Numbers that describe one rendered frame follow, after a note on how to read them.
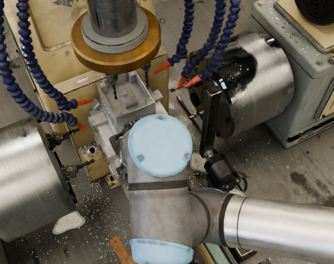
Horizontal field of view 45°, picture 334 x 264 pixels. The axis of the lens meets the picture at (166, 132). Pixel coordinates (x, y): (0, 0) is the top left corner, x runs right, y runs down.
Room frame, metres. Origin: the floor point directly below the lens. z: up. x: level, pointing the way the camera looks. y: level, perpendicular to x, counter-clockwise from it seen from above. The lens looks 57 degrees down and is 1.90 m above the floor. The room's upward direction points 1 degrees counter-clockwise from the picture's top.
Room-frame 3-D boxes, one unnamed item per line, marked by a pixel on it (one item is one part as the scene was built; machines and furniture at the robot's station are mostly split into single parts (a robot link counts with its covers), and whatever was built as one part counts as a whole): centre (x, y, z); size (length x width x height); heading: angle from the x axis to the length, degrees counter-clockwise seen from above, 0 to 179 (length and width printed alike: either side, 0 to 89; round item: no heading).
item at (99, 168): (0.59, 0.21, 0.86); 0.07 x 0.06 x 0.12; 117
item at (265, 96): (0.73, -0.22, 1.04); 0.41 x 0.25 x 0.25; 117
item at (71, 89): (0.72, 0.15, 0.97); 0.30 x 0.11 x 0.34; 117
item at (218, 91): (0.53, -0.10, 1.12); 0.04 x 0.03 x 0.26; 27
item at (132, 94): (0.61, 0.10, 1.11); 0.12 x 0.11 x 0.07; 26
